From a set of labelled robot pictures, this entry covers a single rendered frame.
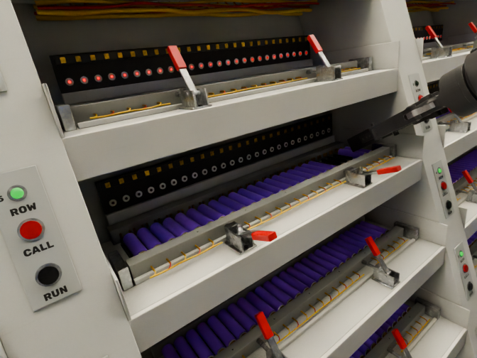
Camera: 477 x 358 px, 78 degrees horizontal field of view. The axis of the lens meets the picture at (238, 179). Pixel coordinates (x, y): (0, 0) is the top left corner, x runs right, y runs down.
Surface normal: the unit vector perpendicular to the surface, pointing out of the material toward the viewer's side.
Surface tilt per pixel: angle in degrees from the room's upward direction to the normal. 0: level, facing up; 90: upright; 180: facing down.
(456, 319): 90
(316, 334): 18
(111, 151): 108
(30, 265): 90
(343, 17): 90
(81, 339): 90
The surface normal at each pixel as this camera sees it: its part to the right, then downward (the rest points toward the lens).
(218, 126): 0.58, 0.21
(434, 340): -0.13, -0.93
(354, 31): -0.80, 0.30
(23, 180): 0.51, -0.09
